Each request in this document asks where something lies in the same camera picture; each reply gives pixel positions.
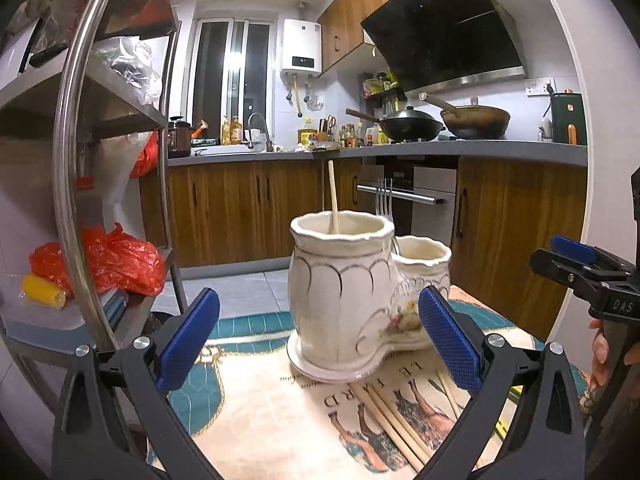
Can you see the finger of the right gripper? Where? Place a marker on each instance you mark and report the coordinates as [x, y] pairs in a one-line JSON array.
[[570, 249]]

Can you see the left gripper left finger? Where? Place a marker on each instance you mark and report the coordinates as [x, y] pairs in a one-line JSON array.
[[91, 439]]

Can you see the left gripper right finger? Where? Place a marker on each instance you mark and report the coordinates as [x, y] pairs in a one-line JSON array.
[[544, 440]]

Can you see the wooden chopstick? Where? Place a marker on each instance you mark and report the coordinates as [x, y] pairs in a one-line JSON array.
[[402, 426], [335, 219], [386, 424]]

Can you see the silver fork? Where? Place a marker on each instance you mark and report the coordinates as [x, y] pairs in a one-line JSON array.
[[384, 199]]

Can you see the yellow plastic fork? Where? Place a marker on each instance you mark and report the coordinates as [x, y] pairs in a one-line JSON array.
[[508, 411]]

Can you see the wooden kitchen cabinets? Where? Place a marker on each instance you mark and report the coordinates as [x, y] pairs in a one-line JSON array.
[[225, 218]]

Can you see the person right hand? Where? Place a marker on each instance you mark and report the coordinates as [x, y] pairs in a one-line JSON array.
[[600, 375]]

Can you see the printed table cloth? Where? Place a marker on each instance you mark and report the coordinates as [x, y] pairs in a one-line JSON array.
[[254, 416]]

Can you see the corn cob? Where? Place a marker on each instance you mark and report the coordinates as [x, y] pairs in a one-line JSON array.
[[42, 291]]

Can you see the red plastic bag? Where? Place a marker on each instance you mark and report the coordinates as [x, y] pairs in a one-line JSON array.
[[115, 260]]

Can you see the metal shelf rack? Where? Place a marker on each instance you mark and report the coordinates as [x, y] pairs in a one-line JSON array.
[[76, 111]]

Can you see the brown frying pan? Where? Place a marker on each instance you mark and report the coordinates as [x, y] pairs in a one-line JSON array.
[[470, 122]]

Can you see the stainless oven drawers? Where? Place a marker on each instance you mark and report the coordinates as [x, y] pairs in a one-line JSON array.
[[423, 190]]

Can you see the white ceramic utensil holder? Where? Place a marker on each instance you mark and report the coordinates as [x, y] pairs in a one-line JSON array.
[[353, 290]]

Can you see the black wok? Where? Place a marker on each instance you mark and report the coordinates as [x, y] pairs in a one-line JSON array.
[[408, 125]]

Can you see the black range hood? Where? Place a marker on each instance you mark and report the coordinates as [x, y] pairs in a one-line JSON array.
[[437, 45]]

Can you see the hanging red bag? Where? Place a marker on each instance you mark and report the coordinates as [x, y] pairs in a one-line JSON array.
[[147, 159]]

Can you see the dark rice cooker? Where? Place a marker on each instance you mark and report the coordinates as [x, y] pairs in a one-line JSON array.
[[179, 137]]

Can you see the white water heater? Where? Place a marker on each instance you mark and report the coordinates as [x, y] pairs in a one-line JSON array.
[[301, 48]]

